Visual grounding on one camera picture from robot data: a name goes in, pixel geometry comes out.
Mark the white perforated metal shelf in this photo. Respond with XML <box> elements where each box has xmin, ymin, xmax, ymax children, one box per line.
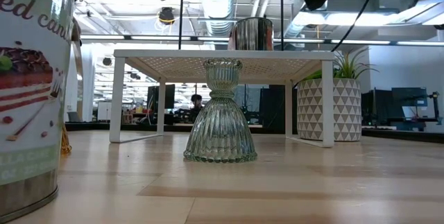
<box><xmin>108</xmin><ymin>49</ymin><xmax>336</xmax><ymax>148</ymax></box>

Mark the smooth grey ceiling duct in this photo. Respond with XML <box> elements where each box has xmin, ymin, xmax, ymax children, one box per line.
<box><xmin>282</xmin><ymin>0</ymin><xmax>315</xmax><ymax>38</ymax></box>

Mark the silver spiral ventilation duct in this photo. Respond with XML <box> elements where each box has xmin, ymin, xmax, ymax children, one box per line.
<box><xmin>196</xmin><ymin>0</ymin><xmax>241</xmax><ymax>37</ymax></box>

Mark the white cabinet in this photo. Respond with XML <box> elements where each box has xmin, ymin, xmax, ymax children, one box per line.
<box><xmin>96</xmin><ymin>101</ymin><xmax>112</xmax><ymax>121</ymax></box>

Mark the black monitor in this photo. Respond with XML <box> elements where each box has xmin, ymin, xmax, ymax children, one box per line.
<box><xmin>147</xmin><ymin>84</ymin><xmax>176</xmax><ymax>114</ymax></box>

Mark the tin candle with orange label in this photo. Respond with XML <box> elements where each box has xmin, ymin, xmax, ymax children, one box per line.
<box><xmin>227</xmin><ymin>17</ymin><xmax>275</xmax><ymax>51</ymax></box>

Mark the clear ribbed glass candle holder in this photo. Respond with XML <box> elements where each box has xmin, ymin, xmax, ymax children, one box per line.
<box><xmin>182</xmin><ymin>58</ymin><xmax>258</xmax><ymax>164</ymax></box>

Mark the black ceiling device yellow cable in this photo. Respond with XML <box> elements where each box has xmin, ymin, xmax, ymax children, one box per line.
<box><xmin>154</xmin><ymin>6</ymin><xmax>188</xmax><ymax>33</ymax></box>

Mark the person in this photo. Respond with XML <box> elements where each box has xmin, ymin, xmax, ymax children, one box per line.
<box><xmin>189</xmin><ymin>94</ymin><xmax>206</xmax><ymax>123</ymax></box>

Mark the tin candle with cake label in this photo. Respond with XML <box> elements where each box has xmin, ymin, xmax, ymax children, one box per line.
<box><xmin>0</xmin><ymin>0</ymin><xmax>84</xmax><ymax>223</ymax></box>

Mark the succulent in triangle-patterned pot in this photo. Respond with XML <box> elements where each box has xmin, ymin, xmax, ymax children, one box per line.
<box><xmin>297</xmin><ymin>46</ymin><xmax>379</xmax><ymax>142</ymax></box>

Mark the thin black power cable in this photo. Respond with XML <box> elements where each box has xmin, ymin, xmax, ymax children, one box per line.
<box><xmin>331</xmin><ymin>0</ymin><xmax>386</xmax><ymax>52</ymax></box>

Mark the black cabinet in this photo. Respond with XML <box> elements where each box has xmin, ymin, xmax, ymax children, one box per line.
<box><xmin>259</xmin><ymin>85</ymin><xmax>291</xmax><ymax>130</ymax></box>

